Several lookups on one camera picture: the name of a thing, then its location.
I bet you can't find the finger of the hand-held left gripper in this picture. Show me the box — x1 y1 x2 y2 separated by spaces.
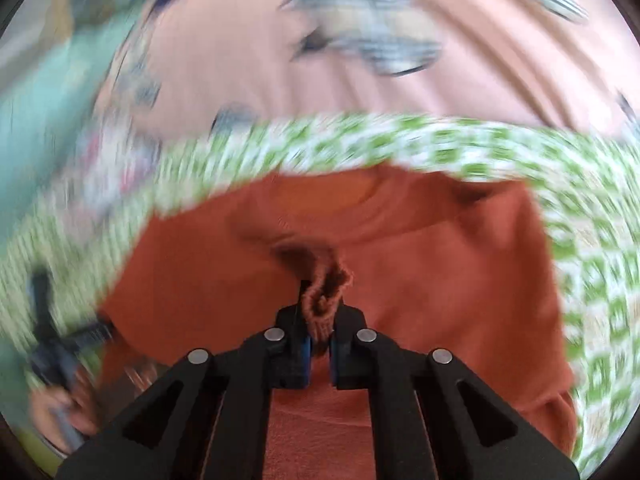
70 321 117 347

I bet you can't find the teal cloth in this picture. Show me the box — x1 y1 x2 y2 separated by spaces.
0 20 136 256

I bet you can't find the rust orange small sweater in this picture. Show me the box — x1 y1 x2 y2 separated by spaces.
96 165 577 480

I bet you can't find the green white checkered blanket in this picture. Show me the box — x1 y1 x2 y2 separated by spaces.
0 112 640 478

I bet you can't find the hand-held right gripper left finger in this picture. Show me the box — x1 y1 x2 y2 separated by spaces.
56 280 314 480

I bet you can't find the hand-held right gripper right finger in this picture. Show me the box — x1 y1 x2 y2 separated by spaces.
328 303 581 480

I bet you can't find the pink printed bedsheet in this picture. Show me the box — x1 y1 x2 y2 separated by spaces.
95 0 640 136

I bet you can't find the person's left hand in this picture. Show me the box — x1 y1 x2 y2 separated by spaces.
29 360 101 453

